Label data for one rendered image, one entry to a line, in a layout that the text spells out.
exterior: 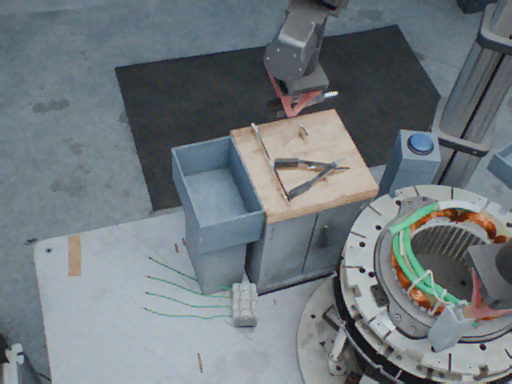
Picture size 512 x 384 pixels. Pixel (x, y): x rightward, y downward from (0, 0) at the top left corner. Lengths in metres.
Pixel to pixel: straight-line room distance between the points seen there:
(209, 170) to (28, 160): 1.43
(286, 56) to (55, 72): 2.05
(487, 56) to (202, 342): 0.74
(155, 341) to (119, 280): 0.15
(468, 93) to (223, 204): 0.53
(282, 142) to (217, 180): 0.14
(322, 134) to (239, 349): 0.42
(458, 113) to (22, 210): 1.56
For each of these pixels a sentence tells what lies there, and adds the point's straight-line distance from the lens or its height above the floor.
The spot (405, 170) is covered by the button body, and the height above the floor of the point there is 1.00.
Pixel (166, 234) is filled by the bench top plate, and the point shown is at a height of 0.78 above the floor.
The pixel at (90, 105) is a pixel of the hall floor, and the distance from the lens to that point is 2.68.
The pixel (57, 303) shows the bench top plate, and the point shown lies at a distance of 1.29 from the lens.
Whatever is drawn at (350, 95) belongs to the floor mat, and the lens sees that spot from 2.77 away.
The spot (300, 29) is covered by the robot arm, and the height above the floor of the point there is 1.37.
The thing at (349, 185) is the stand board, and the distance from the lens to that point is 1.09.
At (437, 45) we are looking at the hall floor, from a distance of 3.15.
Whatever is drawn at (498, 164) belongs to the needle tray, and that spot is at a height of 1.05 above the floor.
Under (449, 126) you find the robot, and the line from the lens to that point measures 1.41.
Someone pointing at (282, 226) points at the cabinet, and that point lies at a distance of 1.09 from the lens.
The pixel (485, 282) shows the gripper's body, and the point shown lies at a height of 1.34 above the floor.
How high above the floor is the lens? 1.91
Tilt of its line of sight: 55 degrees down
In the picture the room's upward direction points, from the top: 9 degrees clockwise
